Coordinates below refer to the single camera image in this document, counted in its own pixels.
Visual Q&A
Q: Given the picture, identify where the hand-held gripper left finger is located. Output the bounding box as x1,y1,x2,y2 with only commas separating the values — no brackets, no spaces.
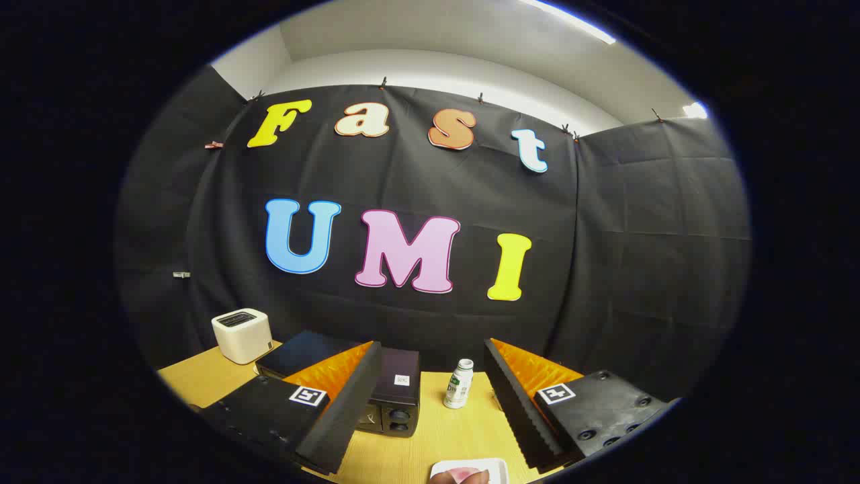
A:
200,341,382,475

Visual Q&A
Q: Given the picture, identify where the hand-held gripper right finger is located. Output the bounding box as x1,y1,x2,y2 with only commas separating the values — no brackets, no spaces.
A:
484,337,673,473

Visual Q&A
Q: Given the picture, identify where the black toaster oven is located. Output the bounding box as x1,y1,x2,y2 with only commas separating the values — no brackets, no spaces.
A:
255,329,421,438

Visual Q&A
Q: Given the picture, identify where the white food dish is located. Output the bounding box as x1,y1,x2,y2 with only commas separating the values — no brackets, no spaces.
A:
430,458,509,484

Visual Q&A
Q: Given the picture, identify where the white drink bottle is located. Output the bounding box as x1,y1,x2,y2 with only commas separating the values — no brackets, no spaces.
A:
443,358,475,409

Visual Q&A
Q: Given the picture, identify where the white bread toaster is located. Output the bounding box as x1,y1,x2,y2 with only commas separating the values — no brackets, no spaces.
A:
211,308,273,365

